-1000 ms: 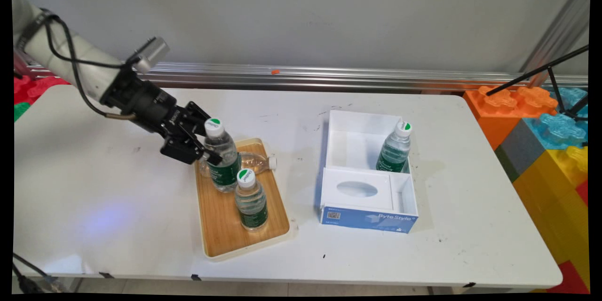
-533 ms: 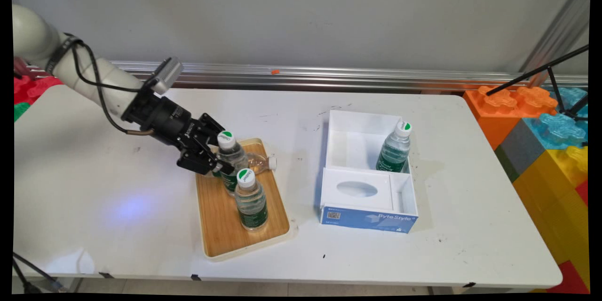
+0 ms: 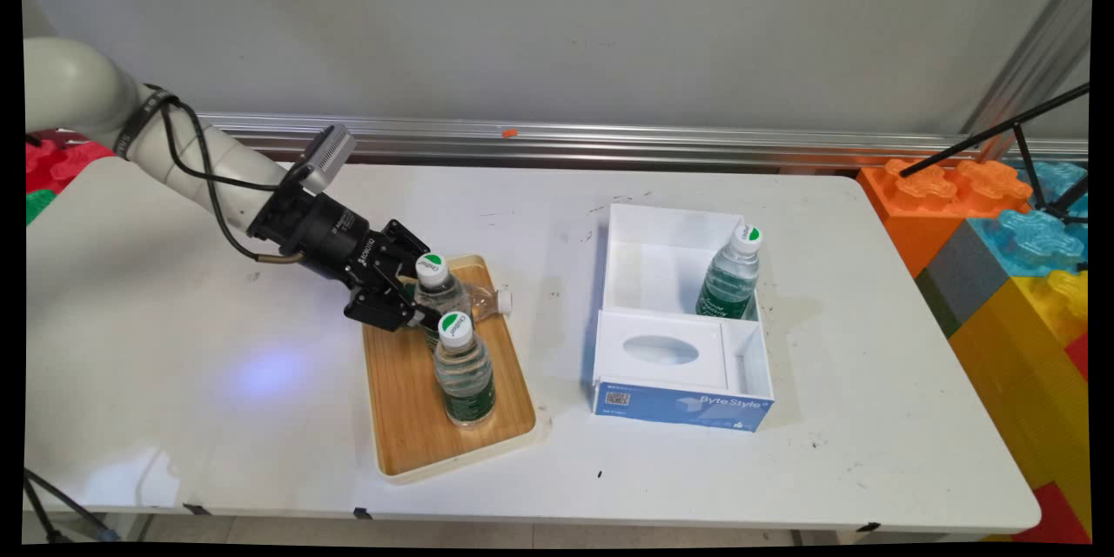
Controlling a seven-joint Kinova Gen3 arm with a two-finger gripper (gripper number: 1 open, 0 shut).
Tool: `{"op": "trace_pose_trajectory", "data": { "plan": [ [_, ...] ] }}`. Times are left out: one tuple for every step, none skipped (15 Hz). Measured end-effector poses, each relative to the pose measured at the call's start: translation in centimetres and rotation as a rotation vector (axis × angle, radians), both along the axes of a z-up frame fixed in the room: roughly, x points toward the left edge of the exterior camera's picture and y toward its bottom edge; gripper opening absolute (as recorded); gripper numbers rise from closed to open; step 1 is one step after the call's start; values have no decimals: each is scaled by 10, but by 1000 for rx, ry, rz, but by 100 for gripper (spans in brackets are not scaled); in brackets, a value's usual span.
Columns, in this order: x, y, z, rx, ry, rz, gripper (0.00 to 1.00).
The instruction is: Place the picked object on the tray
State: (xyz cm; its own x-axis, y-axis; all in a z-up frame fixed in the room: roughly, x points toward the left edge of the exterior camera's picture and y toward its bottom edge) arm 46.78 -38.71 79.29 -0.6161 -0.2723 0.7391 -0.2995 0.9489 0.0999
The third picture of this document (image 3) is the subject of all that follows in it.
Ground yellow giant building block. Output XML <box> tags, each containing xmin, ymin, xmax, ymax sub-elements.
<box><xmin>948</xmin><ymin>269</ymin><xmax>1094</xmax><ymax>534</ymax></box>

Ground water bottle with amber liquid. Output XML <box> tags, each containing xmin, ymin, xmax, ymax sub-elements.
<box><xmin>468</xmin><ymin>283</ymin><xmax>515</xmax><ymax>320</ymax></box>

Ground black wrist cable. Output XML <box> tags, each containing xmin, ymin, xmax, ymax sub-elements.
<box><xmin>159</xmin><ymin>94</ymin><xmax>307</xmax><ymax>267</ymax></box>

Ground grey giant building block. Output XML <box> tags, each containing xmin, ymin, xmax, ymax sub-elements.
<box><xmin>915</xmin><ymin>218</ymin><xmax>1016</xmax><ymax>339</ymax></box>

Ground wooden tray with cream rim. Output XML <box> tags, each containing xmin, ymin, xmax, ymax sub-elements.
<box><xmin>360</xmin><ymin>254</ymin><xmax>540</xmax><ymax>485</ymax></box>

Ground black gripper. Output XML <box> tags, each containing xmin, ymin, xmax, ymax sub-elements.
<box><xmin>247</xmin><ymin>186</ymin><xmax>434</xmax><ymax>334</ymax></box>

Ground aluminium frame post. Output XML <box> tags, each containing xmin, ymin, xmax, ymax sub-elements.
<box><xmin>961</xmin><ymin>0</ymin><xmax>1094</xmax><ymax>163</ymax></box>

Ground white insert with oval hole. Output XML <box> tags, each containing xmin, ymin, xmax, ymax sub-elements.
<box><xmin>594</xmin><ymin>308</ymin><xmax>731</xmax><ymax>393</ymax></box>

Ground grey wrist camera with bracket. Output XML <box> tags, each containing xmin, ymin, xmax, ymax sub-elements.
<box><xmin>290</xmin><ymin>123</ymin><xmax>359</xmax><ymax>194</ymax></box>

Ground black tripod stand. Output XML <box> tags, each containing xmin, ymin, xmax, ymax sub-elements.
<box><xmin>898</xmin><ymin>82</ymin><xmax>1091</xmax><ymax>225</ymax></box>

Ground orange giant building block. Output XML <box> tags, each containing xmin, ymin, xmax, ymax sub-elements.
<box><xmin>856</xmin><ymin>158</ymin><xmax>1037</xmax><ymax>280</ymax></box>

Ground white box with blue side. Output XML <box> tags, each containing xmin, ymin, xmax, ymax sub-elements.
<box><xmin>582</xmin><ymin>202</ymin><xmax>776</xmax><ymax>434</ymax></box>

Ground light blue giant building block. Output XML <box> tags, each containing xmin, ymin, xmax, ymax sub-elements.
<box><xmin>970</xmin><ymin>160</ymin><xmax>1091</xmax><ymax>280</ymax></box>

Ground aluminium rail along table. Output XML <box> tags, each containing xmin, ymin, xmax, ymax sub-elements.
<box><xmin>196</xmin><ymin>111</ymin><xmax>1090</xmax><ymax>172</ymax></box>

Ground clear water bottle green label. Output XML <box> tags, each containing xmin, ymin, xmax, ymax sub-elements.
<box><xmin>413</xmin><ymin>252</ymin><xmax>477</xmax><ymax>351</ymax></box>
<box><xmin>433</xmin><ymin>311</ymin><xmax>499</xmax><ymax>428</ymax></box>
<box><xmin>695</xmin><ymin>222</ymin><xmax>766</xmax><ymax>321</ymax></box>

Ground grey velcro strap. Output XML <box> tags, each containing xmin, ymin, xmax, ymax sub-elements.
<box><xmin>112</xmin><ymin>84</ymin><xmax>181</xmax><ymax>163</ymax></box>

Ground red giant building block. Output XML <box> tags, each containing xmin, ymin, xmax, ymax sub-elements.
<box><xmin>1012</xmin><ymin>482</ymin><xmax>1094</xmax><ymax>546</ymax></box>

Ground green building block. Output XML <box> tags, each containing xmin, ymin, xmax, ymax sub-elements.
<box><xmin>25</xmin><ymin>188</ymin><xmax>59</xmax><ymax>226</ymax></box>

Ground black tripod legs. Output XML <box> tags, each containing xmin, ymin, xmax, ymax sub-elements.
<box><xmin>23</xmin><ymin>467</ymin><xmax>120</xmax><ymax>546</ymax></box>

